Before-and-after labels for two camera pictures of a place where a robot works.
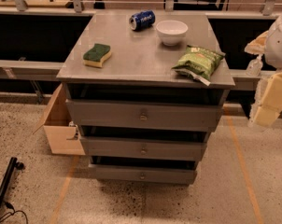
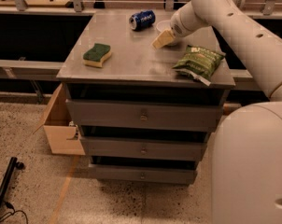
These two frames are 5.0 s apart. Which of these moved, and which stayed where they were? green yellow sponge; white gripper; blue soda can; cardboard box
Moved: white gripper
Stayed: green yellow sponge; cardboard box; blue soda can
